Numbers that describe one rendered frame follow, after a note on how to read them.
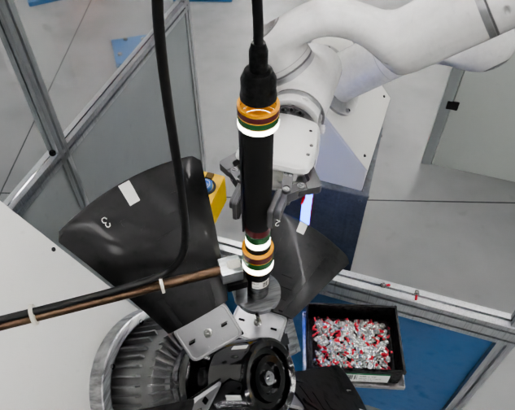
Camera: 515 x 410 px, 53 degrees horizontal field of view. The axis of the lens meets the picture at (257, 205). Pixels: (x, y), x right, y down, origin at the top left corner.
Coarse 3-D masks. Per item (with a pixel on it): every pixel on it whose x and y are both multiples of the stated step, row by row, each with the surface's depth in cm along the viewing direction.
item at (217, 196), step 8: (216, 176) 125; (216, 184) 123; (224, 184) 126; (208, 192) 121; (216, 192) 122; (224, 192) 127; (216, 200) 123; (224, 200) 129; (216, 208) 125; (216, 216) 126
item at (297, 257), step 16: (288, 224) 103; (272, 240) 99; (288, 240) 100; (304, 240) 101; (320, 240) 103; (288, 256) 97; (304, 256) 98; (320, 256) 100; (336, 256) 102; (272, 272) 94; (288, 272) 94; (304, 272) 95; (320, 272) 97; (336, 272) 99; (288, 288) 92; (304, 288) 93; (320, 288) 94; (288, 304) 89; (304, 304) 90
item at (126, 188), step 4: (124, 184) 72; (128, 184) 73; (120, 188) 72; (124, 188) 72; (128, 188) 73; (132, 188) 73; (124, 192) 72; (128, 192) 73; (132, 192) 73; (124, 196) 72; (128, 196) 73; (132, 196) 73; (136, 196) 73; (128, 200) 73; (132, 200) 73; (136, 200) 73; (132, 204) 73
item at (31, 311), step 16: (160, 0) 41; (256, 0) 43; (160, 16) 42; (256, 16) 44; (160, 32) 43; (256, 32) 45; (160, 48) 44; (160, 64) 45; (160, 80) 46; (176, 128) 51; (176, 144) 52; (176, 160) 54; (176, 176) 55; (160, 272) 68; (112, 288) 68; (128, 288) 68; (32, 304) 66; (48, 304) 66; (64, 304) 66; (0, 320) 65; (32, 320) 65
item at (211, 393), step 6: (216, 384) 73; (210, 390) 72; (216, 390) 75; (198, 396) 70; (204, 396) 72; (210, 396) 74; (198, 402) 71; (210, 402) 76; (198, 408) 73; (204, 408) 76
